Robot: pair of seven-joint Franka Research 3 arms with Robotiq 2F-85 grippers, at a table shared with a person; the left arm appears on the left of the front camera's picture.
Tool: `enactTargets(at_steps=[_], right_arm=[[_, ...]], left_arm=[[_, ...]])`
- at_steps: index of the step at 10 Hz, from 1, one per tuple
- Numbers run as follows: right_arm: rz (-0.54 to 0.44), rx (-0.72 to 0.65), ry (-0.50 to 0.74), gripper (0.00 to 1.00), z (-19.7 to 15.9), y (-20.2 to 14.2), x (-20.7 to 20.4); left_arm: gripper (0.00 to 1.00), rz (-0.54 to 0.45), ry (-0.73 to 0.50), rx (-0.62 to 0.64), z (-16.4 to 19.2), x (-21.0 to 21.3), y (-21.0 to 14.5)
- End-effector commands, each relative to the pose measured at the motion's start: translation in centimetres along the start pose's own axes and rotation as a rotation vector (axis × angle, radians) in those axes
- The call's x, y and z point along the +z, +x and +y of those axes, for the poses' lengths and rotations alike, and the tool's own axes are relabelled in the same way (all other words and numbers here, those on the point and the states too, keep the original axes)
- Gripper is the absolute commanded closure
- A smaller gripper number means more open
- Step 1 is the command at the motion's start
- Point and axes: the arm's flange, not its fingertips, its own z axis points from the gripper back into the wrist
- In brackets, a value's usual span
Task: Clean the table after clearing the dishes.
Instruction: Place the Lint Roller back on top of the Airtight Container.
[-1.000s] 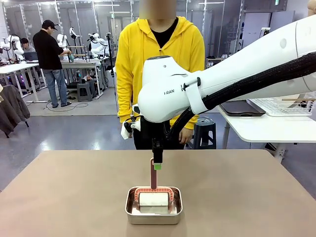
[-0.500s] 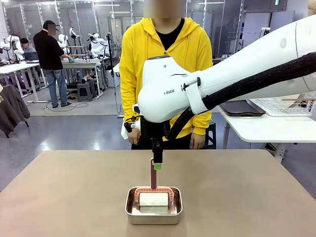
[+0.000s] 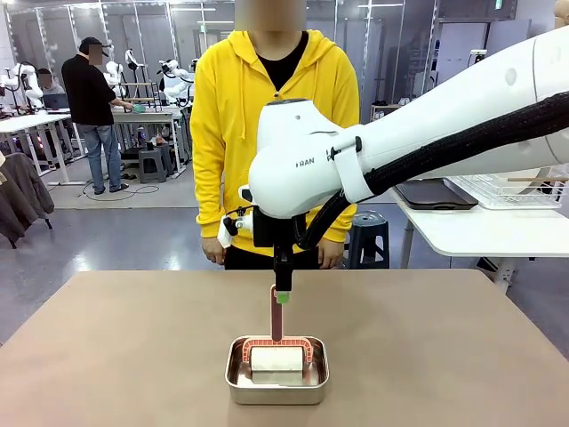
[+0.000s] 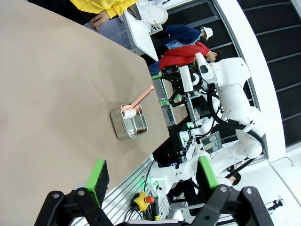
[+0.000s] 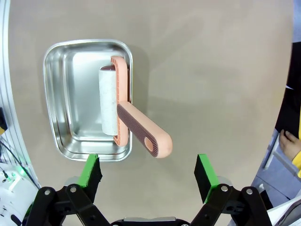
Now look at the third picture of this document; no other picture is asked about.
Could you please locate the person's left forearm yellow sleeve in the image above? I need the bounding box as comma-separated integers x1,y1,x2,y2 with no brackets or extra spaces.
326,213,356,246

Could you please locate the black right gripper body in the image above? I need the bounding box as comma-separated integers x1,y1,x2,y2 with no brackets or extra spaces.
252,208,308,268

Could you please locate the seated person in grey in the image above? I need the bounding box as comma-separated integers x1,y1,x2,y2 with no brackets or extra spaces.
37,68,68,97

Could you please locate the white shoe shelf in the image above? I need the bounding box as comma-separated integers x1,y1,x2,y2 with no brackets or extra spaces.
371,98,417,124

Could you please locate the grey laptop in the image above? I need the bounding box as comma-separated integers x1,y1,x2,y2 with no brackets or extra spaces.
42,93,72,110

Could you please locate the dark brown serving tray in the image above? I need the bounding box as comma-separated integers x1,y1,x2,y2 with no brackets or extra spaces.
393,177,480,211

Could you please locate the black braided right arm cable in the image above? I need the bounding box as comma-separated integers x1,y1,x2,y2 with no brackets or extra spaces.
295,91,569,250

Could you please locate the pink handled lint roller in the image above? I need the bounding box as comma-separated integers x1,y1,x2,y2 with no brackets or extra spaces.
239,284,315,386

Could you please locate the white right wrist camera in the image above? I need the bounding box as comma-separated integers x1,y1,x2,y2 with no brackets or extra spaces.
216,207,255,249

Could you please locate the person in yellow hoodie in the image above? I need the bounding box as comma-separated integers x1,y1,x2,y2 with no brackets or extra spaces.
189,0,361,271

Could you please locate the white side table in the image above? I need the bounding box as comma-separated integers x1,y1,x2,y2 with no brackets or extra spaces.
390,177,569,294

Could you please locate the person's left hand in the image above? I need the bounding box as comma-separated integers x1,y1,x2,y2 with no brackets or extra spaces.
317,242,342,270

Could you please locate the white wire dish rack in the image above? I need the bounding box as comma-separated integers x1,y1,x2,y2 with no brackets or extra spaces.
448,173,569,211

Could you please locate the person's right forearm yellow sleeve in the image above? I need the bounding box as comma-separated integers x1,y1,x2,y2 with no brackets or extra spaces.
196,173,228,241

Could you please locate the grey plastic stool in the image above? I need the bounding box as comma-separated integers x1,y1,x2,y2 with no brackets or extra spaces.
138,146,174,184

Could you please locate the silver metal pan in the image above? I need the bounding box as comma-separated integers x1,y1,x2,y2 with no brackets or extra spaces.
224,335,331,406

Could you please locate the person in black shirt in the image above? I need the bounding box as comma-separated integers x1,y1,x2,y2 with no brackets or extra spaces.
60,36,134,196

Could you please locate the person's right hand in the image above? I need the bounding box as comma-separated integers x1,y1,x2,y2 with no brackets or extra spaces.
201,238,227,267

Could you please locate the grey jacket on chair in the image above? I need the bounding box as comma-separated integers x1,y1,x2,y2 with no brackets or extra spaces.
0,150,55,248

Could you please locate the long white workbench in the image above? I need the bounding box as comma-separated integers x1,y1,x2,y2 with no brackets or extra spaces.
0,113,88,186

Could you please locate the dark plastic stool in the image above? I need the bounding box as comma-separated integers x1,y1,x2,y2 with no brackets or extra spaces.
346,211,391,270

